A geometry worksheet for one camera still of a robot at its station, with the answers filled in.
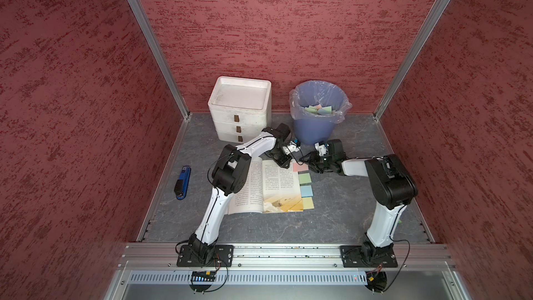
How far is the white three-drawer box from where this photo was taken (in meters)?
0.92

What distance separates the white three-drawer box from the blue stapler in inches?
9.6

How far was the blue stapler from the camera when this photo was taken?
0.89 m
